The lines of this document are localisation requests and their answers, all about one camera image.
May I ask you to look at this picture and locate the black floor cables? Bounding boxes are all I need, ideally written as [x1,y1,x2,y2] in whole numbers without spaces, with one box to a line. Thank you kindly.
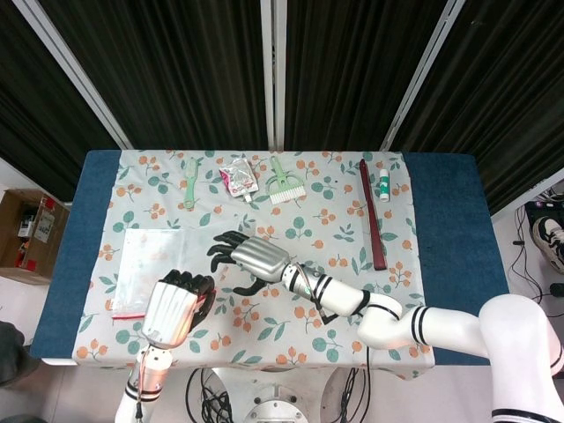
[510,187,564,309]

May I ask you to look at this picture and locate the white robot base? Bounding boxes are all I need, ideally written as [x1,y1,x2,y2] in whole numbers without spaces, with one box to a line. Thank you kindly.
[218,365,350,423]

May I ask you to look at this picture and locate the green plastic comb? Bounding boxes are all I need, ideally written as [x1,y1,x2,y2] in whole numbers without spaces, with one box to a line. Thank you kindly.
[182,158,202,211]

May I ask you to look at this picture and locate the white frame post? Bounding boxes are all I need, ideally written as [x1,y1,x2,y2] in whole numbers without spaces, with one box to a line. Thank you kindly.
[11,0,134,151]
[259,0,288,151]
[379,0,469,152]

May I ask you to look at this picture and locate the black white sneaker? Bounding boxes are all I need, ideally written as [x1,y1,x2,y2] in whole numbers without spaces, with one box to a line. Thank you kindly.
[531,215,564,272]

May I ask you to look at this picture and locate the blue table cover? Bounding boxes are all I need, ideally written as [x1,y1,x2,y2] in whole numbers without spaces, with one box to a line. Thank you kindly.
[29,149,512,367]

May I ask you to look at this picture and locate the white green glue stick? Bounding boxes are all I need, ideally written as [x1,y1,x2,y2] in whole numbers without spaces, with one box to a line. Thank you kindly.
[378,167,392,204]

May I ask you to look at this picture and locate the black pleated curtain panel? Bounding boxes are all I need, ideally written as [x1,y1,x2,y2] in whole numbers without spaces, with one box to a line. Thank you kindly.
[38,0,271,152]
[390,0,564,217]
[284,0,442,152]
[0,0,121,203]

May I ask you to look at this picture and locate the green brush white bristles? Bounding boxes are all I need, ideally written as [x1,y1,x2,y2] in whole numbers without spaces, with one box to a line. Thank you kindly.
[267,155,308,205]

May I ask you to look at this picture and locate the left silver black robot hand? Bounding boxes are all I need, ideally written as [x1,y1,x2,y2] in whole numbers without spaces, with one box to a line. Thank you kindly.
[141,268,218,352]

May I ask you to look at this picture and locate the brown cardboard box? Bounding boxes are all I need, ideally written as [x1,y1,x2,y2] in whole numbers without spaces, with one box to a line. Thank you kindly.
[0,189,71,286]

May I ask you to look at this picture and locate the black cable bundle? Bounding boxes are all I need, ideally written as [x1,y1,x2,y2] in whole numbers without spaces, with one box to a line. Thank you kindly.
[342,367,369,423]
[184,367,234,423]

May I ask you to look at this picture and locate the long dark red stick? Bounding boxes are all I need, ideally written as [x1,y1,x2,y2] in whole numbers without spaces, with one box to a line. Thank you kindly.
[359,159,389,272]

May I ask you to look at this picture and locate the floral print tablecloth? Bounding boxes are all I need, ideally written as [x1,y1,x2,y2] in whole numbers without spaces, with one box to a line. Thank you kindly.
[72,149,437,381]

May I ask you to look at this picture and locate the clear zip pouch red zipper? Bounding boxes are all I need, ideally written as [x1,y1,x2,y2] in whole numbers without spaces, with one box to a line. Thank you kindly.
[109,213,257,321]

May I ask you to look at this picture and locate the silver foil spout pouch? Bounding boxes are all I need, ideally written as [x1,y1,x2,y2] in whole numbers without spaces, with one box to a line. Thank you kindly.
[219,158,259,204]

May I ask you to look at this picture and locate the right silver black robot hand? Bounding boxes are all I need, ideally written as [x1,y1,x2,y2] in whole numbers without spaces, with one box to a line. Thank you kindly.
[206,230,290,298]

